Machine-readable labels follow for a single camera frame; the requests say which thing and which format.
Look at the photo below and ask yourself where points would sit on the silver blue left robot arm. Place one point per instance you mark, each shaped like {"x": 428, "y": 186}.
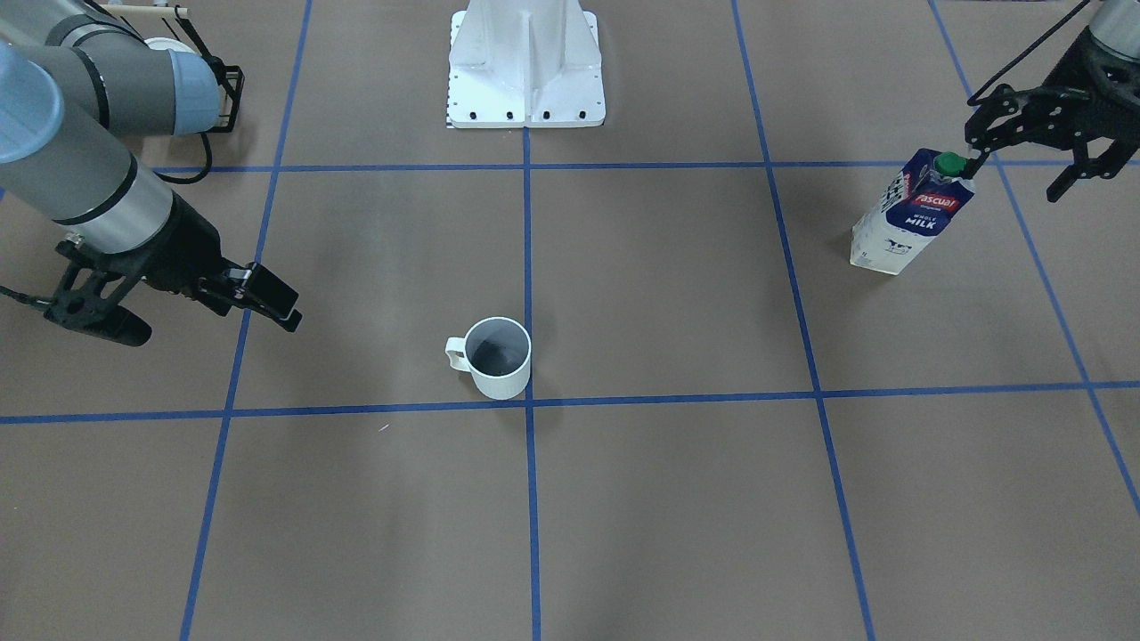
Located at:
{"x": 1115, "y": 25}

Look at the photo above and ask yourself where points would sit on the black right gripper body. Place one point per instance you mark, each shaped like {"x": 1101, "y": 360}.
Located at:
{"x": 184, "y": 247}

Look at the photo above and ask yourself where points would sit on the black wire rack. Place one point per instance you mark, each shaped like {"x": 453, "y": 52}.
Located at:
{"x": 205, "y": 92}

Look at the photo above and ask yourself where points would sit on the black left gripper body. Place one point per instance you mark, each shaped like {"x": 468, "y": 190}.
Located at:
{"x": 1107, "y": 82}

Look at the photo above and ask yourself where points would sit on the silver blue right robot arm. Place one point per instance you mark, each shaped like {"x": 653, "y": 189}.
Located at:
{"x": 77, "y": 81}

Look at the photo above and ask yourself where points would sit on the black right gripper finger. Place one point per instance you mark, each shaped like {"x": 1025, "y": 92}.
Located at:
{"x": 251, "y": 287}
{"x": 115, "y": 324}

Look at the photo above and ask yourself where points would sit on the white pedestal column base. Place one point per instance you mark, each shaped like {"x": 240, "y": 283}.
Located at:
{"x": 525, "y": 64}

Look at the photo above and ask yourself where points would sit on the blue white milk carton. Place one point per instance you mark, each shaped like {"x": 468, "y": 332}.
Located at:
{"x": 916, "y": 207}

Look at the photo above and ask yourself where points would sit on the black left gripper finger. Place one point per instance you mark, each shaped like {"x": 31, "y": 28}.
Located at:
{"x": 978, "y": 156}
{"x": 1085, "y": 165}

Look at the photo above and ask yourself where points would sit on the white ceramic mug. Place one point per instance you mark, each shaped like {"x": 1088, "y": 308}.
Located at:
{"x": 496, "y": 352}

